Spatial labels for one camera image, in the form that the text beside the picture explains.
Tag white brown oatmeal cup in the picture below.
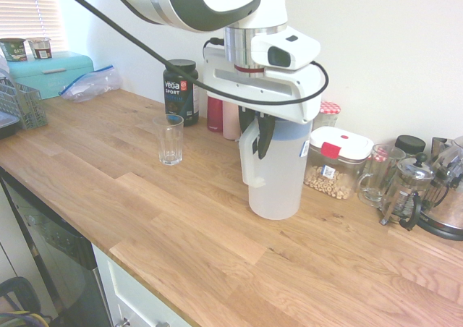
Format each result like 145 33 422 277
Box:
27 36 52 60

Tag black dish tray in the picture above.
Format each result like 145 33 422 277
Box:
0 111 19 140

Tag jar with red checkered lid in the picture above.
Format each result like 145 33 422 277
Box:
317 101 342 129

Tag clear glass mug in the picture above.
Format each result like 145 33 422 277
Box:
357 143 407 208

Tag stainless steel electric kettle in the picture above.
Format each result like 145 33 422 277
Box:
415 135 463 242

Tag teal bread box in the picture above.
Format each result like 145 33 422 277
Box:
7 51 95 101

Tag silver drawer handle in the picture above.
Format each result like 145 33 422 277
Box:
118 315 171 327

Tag white cabinet drawer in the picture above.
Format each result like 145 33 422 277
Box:
92 243 196 327

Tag glass jar with black lid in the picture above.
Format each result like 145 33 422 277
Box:
394 134 427 158

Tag pink water bottle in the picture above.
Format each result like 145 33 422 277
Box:
222 101 242 140

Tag grey plastic cutlery basket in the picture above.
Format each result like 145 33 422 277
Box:
0 77 49 131

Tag clear faceted drinking glass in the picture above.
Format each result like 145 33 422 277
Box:
152 114 184 166

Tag black coiled cable bundle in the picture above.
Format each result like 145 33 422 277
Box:
0 276 54 327

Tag green oatmeal cup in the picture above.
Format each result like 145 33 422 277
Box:
0 37 27 62

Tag clear zip plastic bag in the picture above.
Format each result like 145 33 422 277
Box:
58 64 122 103

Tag red water bottle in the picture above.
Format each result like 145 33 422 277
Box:
206 95 224 133

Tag clear cereal container white lid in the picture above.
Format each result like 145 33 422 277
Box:
302 126 375 200

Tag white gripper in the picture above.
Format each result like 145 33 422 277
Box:
202 48 323 161

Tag black dishwasher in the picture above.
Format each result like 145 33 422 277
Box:
0 167 114 327

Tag translucent pitcher with blue lid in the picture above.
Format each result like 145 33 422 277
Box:
237 119 314 221

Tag black Vega protein tub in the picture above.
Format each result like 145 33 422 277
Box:
162 59 200 127

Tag glass french press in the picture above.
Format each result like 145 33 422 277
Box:
378 152 435 232

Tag white window blinds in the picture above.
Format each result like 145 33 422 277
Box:
0 0 69 53

